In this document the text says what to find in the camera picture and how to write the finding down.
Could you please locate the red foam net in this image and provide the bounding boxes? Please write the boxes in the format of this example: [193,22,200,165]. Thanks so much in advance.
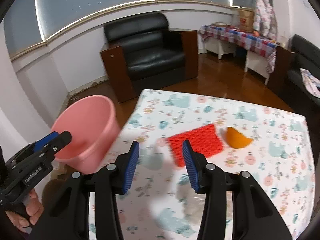
[167,124,223,167]

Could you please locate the orange peel piece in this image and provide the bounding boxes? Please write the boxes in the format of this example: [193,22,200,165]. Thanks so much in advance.
[225,127,253,149]

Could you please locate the clear bubble wrap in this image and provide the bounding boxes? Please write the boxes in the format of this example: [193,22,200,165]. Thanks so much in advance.
[176,185,206,223]

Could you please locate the person's left hand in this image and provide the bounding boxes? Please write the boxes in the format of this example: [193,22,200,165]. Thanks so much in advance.
[5,189,44,233]

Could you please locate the pink plastic bucket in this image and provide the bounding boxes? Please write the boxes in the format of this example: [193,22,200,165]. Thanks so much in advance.
[51,95,120,174]

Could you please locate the floral bear tablecloth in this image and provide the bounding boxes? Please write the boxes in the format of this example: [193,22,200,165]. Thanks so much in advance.
[102,89,316,239]

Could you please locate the black leather armchair left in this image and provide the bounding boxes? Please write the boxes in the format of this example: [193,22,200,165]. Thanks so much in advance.
[100,12,199,102]

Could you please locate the black leather armchair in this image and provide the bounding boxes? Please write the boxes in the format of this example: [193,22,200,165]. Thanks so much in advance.
[100,12,199,102]
[267,34,319,114]

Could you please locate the black leather armchair right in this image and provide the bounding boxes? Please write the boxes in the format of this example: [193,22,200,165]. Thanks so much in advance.
[267,34,319,114]

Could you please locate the checkered tablecloth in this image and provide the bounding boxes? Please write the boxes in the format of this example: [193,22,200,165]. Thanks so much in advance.
[199,25,278,74]

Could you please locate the orange fruit on table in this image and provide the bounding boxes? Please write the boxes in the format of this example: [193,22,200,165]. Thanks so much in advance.
[253,31,260,37]

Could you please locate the cloth on armchair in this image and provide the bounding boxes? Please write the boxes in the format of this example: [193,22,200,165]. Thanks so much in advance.
[300,68,320,98]

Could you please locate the brown paper bag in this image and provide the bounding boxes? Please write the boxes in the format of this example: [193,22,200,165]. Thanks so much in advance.
[238,10,254,33]

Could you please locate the floral children's jacket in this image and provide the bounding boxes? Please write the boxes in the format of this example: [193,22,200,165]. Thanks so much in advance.
[253,0,278,40]

